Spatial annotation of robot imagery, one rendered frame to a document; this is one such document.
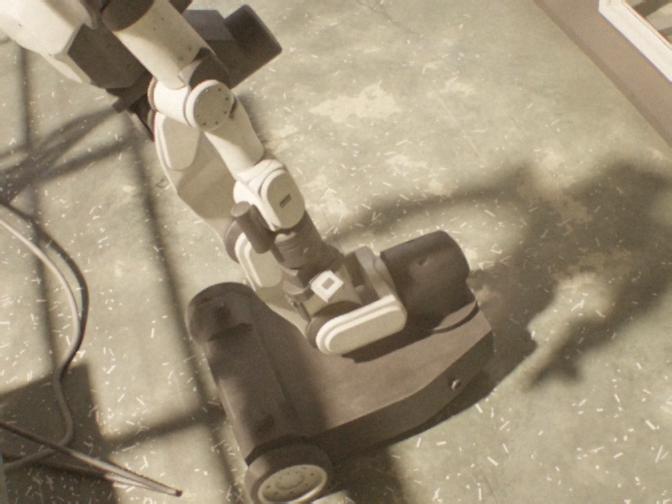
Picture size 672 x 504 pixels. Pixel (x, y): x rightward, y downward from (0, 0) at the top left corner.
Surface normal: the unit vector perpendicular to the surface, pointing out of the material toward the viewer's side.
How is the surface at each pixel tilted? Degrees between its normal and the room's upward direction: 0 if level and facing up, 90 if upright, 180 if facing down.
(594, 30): 0
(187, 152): 90
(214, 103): 82
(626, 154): 0
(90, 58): 104
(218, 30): 25
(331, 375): 0
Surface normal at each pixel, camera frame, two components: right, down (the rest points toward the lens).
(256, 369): -0.18, -0.68
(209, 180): 0.55, 0.77
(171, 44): 0.65, 0.33
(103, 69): 0.10, 0.86
